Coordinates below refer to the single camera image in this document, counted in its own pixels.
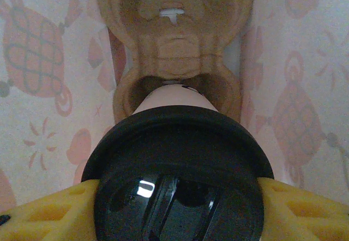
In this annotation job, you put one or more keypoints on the white paper cup black print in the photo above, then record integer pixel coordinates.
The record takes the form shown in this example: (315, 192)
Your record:
(174, 96)

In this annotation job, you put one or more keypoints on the red white paper bag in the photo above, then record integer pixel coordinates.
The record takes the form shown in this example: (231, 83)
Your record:
(41, 88)

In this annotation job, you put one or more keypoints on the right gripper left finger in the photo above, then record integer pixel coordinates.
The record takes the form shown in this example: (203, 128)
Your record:
(46, 219)

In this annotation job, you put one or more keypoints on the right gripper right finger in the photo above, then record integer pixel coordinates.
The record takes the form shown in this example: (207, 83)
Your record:
(305, 219)

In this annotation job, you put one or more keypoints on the brown pulp cup carrier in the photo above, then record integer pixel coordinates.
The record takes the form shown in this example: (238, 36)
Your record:
(177, 53)

